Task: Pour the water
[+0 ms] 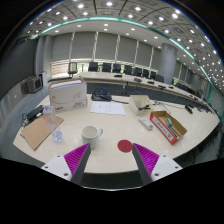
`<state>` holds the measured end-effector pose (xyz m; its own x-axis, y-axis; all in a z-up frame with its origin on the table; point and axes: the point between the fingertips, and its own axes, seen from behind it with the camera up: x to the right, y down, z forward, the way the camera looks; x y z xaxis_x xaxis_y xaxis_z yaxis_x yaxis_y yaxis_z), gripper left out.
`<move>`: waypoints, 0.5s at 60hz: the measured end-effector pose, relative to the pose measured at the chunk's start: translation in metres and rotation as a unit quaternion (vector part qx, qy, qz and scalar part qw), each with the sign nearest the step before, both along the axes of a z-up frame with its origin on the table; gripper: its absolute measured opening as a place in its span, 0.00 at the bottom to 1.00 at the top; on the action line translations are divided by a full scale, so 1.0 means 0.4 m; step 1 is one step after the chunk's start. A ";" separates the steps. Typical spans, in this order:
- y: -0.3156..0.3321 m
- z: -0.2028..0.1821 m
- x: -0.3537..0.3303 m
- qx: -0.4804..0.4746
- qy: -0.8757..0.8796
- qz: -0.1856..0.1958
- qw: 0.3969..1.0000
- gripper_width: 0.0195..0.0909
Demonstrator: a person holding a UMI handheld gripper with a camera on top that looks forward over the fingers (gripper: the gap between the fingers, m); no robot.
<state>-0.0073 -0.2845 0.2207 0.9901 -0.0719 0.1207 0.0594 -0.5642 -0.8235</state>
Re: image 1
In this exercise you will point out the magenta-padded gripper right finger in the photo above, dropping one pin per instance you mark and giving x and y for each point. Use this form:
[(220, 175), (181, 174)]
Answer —
[(160, 165)]

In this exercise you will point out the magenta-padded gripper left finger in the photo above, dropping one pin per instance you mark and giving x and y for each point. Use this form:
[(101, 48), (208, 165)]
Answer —
[(63, 165)]

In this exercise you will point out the clear plastic water bottle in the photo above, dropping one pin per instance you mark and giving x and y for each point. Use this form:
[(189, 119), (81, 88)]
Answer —
[(53, 123)]

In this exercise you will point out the red-edged open cardboard box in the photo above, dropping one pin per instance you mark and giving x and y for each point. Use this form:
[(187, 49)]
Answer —
[(160, 126)]

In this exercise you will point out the white ceramic mug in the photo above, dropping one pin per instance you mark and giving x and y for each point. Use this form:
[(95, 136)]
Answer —
[(90, 137)]

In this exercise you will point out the flat round red coaster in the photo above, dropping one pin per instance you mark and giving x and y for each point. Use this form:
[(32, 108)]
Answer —
[(125, 146)]

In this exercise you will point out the grey tool in box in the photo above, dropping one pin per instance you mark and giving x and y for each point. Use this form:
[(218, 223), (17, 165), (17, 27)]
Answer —
[(170, 122)]

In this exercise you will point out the small white remote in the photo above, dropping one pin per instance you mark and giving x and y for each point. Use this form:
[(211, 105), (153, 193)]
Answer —
[(145, 123)]

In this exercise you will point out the small black tool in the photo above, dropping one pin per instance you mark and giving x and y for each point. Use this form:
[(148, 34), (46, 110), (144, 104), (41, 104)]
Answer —
[(144, 107)]

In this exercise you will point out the small open beige box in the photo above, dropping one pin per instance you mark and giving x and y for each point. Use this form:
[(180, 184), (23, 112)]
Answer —
[(135, 106)]

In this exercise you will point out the white printed paper sheet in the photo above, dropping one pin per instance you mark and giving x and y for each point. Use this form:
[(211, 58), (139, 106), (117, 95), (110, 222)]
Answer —
[(107, 108)]

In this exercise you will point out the black desk phone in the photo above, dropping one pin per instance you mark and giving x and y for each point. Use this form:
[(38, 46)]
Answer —
[(101, 94)]

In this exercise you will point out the long curved conference desk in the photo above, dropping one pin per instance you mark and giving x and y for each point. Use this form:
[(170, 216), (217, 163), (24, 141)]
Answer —
[(133, 86)]

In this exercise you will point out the grey box cabinet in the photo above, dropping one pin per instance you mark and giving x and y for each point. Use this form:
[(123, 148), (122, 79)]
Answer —
[(33, 84)]

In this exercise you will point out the row of black office chairs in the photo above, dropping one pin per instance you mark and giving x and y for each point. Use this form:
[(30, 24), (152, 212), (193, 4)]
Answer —
[(106, 67)]

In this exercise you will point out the round ceiling lights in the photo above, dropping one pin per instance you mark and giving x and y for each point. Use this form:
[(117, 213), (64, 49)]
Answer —
[(109, 4)]

